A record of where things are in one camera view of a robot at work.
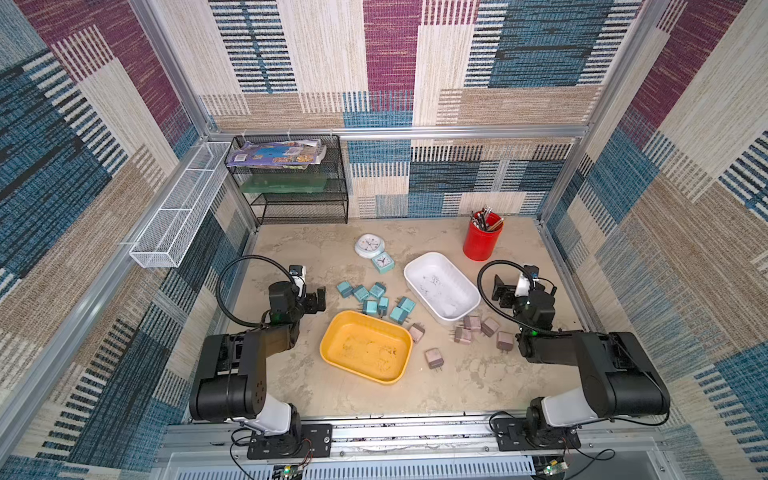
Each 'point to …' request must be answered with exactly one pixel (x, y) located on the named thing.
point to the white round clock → (369, 245)
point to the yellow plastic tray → (368, 346)
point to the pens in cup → (481, 218)
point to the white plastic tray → (441, 286)
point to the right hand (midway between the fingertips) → (514, 280)
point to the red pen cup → (479, 245)
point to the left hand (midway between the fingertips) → (309, 287)
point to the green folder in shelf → (282, 183)
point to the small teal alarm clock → (383, 263)
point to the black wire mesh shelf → (305, 208)
